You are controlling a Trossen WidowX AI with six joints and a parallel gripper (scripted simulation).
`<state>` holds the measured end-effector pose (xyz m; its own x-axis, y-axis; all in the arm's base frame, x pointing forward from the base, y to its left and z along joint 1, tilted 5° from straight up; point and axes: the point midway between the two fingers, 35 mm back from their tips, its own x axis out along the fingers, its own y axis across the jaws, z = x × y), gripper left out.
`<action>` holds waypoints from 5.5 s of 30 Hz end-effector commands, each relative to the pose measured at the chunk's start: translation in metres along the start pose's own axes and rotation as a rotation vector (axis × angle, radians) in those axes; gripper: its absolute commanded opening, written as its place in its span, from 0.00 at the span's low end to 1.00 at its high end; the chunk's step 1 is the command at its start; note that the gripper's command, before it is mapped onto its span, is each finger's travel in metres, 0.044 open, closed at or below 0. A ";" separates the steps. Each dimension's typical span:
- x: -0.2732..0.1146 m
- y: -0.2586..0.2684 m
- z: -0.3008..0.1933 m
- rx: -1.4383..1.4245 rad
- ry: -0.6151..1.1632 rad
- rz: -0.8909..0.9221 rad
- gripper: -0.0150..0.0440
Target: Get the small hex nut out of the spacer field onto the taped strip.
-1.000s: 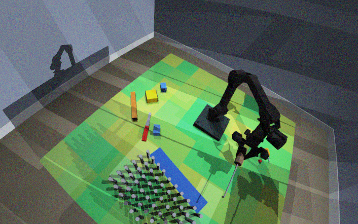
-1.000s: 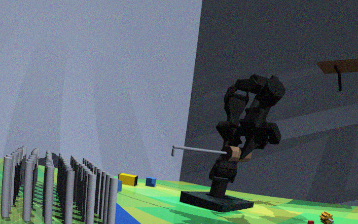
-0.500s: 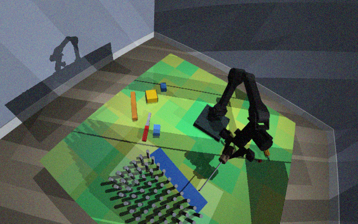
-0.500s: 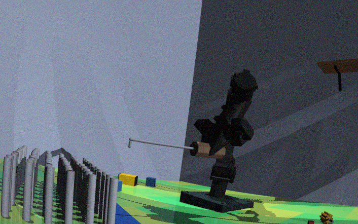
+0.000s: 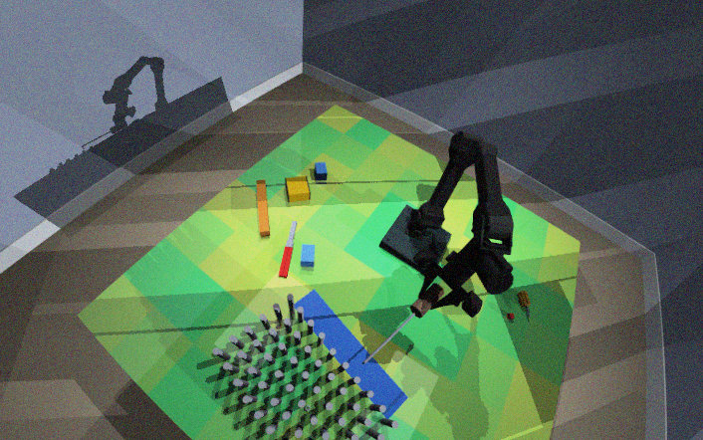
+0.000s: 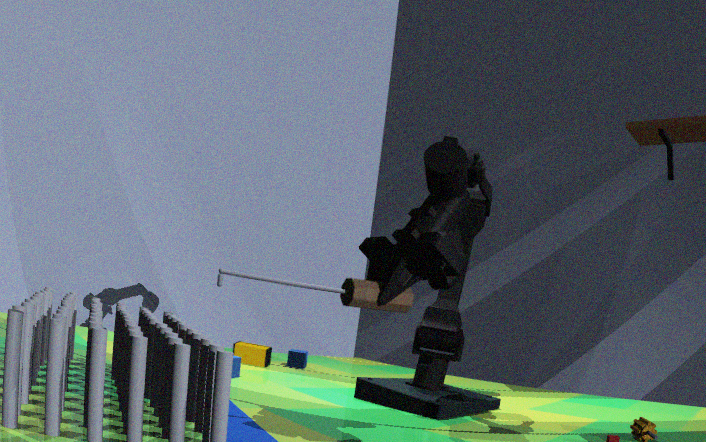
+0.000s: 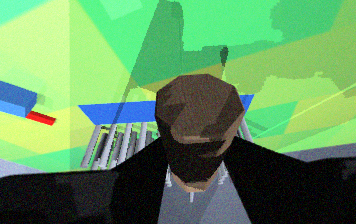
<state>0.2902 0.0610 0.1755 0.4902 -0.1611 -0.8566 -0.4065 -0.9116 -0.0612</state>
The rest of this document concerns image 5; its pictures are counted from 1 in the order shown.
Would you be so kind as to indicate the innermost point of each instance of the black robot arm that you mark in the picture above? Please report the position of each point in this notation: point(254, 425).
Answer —
point(492, 219)

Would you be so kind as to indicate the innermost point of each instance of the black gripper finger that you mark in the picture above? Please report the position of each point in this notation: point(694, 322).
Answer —
point(427, 282)
point(446, 301)

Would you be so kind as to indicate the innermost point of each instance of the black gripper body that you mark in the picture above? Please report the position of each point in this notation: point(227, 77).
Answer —
point(454, 274)

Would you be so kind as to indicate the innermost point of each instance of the blue flat strip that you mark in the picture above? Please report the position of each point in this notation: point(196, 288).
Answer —
point(350, 350)

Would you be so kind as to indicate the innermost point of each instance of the orange ribbed-handle screwdriver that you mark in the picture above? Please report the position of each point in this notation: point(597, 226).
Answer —
point(524, 300)

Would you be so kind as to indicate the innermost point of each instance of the orange long bar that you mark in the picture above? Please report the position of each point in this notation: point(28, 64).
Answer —
point(262, 208)

